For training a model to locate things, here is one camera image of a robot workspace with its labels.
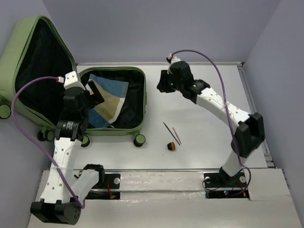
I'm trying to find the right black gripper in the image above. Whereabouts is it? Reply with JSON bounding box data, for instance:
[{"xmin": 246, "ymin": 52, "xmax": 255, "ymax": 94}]
[{"xmin": 156, "ymin": 70, "xmax": 183, "ymax": 93}]

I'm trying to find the blue and tan cloth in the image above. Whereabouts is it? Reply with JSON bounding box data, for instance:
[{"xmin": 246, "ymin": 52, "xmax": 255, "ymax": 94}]
[{"xmin": 88, "ymin": 74, "xmax": 129, "ymax": 129}]

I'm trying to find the small black orange cap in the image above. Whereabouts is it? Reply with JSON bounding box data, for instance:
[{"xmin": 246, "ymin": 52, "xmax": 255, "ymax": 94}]
[{"xmin": 167, "ymin": 142, "xmax": 176, "ymax": 152}]

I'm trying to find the green hard-shell suitcase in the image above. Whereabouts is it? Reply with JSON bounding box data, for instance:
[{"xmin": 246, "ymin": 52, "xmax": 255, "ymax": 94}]
[{"xmin": 0, "ymin": 16, "xmax": 147, "ymax": 147}]

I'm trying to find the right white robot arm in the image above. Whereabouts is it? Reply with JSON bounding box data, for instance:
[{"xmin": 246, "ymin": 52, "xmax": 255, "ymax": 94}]
[{"xmin": 157, "ymin": 60, "xmax": 265, "ymax": 186}]

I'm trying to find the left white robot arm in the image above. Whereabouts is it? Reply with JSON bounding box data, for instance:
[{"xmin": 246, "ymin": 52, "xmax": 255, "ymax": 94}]
[{"xmin": 30, "ymin": 81, "xmax": 105, "ymax": 225}]

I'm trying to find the white front cover board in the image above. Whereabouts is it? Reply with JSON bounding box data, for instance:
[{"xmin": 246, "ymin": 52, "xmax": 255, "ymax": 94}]
[{"xmin": 76, "ymin": 169, "xmax": 301, "ymax": 228}]

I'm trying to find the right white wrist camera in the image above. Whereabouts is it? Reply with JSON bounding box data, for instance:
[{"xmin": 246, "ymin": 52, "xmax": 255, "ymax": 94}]
[{"xmin": 166, "ymin": 54, "xmax": 181, "ymax": 74}]

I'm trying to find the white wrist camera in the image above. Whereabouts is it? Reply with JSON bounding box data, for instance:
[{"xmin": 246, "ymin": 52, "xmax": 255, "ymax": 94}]
[
  {"xmin": 166, "ymin": 54, "xmax": 181, "ymax": 74},
  {"xmin": 64, "ymin": 71, "xmax": 84, "ymax": 90}
]

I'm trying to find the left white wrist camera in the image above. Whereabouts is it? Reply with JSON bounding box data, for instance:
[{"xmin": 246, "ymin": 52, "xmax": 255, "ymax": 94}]
[{"xmin": 64, "ymin": 71, "xmax": 84, "ymax": 90}]

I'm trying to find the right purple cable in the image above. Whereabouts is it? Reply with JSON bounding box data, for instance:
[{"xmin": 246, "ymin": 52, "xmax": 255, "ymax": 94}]
[{"xmin": 171, "ymin": 49, "xmax": 252, "ymax": 198}]

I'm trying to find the purple cable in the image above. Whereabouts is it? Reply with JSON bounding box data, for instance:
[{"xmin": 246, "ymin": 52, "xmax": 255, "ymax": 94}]
[
  {"xmin": 171, "ymin": 49, "xmax": 252, "ymax": 198},
  {"xmin": 11, "ymin": 76, "xmax": 85, "ymax": 209}
]

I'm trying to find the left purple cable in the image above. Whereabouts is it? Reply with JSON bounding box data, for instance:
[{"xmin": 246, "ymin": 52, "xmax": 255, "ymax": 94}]
[{"xmin": 11, "ymin": 76, "xmax": 85, "ymax": 209}]

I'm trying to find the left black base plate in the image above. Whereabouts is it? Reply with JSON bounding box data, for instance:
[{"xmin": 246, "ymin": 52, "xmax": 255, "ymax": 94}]
[{"xmin": 85, "ymin": 173, "xmax": 121, "ymax": 200}]

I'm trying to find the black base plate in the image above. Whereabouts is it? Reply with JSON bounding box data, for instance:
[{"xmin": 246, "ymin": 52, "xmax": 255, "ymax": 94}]
[
  {"xmin": 85, "ymin": 173, "xmax": 121, "ymax": 200},
  {"xmin": 202, "ymin": 172, "xmax": 250, "ymax": 199}
]

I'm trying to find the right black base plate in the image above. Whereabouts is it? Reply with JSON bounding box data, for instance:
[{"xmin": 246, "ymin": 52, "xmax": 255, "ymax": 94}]
[{"xmin": 202, "ymin": 172, "xmax": 250, "ymax": 199}]

